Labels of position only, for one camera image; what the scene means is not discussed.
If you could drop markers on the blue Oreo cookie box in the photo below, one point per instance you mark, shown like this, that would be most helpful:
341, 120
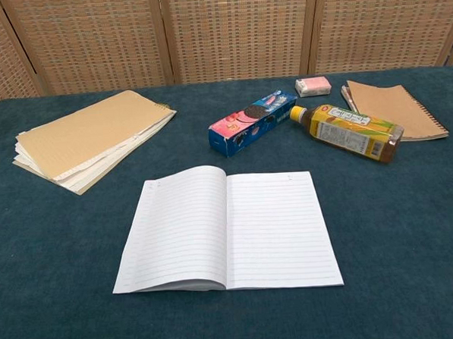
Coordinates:
247, 124

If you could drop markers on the pink white eraser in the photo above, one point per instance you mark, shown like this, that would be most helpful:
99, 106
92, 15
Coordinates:
313, 86

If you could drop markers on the white lined notebook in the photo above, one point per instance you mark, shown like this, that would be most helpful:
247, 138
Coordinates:
229, 230

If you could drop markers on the dark teal table cloth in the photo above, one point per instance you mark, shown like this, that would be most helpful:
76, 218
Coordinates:
65, 280

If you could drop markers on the tan kraft notebook stack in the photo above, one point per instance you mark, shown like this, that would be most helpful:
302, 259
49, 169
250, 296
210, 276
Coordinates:
92, 136

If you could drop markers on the woven rattan folding screen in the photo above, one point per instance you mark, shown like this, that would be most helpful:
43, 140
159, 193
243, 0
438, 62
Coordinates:
219, 29

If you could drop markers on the brown spiral bound notebook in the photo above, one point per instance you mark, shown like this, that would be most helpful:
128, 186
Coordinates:
392, 107

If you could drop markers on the yellow label tea bottle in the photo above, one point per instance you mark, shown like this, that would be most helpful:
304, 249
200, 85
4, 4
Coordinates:
350, 130

